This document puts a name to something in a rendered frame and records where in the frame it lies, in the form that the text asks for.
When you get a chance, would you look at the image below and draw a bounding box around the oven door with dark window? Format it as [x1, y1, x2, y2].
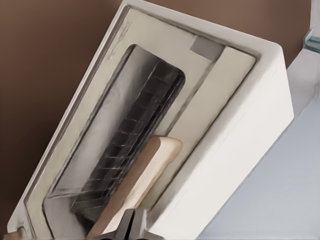
[23, 4, 259, 240]

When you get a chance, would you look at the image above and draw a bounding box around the small tan oven knob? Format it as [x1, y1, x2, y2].
[2, 225, 26, 240]

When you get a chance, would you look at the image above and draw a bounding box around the white oven body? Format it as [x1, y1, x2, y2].
[6, 0, 295, 240]

